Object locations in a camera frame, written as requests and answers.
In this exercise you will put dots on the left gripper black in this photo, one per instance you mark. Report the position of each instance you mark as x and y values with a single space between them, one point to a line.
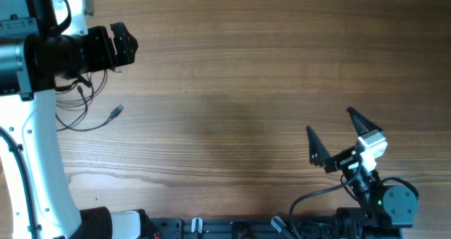
106 59

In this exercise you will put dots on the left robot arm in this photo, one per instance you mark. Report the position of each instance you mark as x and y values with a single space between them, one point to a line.
40 41

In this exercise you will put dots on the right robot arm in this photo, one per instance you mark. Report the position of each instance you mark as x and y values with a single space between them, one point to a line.
385 205

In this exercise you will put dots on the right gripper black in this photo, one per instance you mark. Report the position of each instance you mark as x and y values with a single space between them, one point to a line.
320 155

